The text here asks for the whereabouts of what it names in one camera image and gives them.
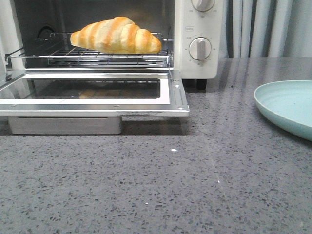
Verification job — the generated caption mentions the glass oven door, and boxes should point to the glass oven door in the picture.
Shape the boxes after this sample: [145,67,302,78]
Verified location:
[0,71,189,117]

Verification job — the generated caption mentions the striped golden bread loaf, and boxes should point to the striped golden bread loaf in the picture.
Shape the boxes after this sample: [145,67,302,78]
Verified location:
[70,17,162,54]

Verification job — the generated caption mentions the lower oven dial knob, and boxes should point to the lower oven dial knob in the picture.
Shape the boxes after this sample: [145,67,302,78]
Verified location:
[189,37,212,61]

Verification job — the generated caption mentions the oven dial knob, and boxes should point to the oven dial knob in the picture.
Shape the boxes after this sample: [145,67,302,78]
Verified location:
[189,37,212,61]
[191,0,215,12]

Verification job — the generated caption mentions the upper oven dial knob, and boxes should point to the upper oven dial knob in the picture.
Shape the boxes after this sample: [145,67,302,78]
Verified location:
[191,0,215,12]

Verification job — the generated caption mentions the white Toshiba toaster oven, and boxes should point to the white Toshiba toaster oven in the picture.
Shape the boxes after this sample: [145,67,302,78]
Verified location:
[0,0,224,90]

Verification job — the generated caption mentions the grey pleated curtain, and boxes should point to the grey pleated curtain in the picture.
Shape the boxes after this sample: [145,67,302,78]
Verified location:
[219,0,312,58]

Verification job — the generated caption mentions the light green round plate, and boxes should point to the light green round plate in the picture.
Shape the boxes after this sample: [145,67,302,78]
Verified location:
[253,80,312,141]

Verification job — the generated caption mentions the metal wire oven rack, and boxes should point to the metal wire oven rack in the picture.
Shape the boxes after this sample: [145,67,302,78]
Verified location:
[5,32,174,68]

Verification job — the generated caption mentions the silver oven door handle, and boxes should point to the silver oven door handle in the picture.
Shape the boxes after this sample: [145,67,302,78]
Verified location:
[8,117,122,135]

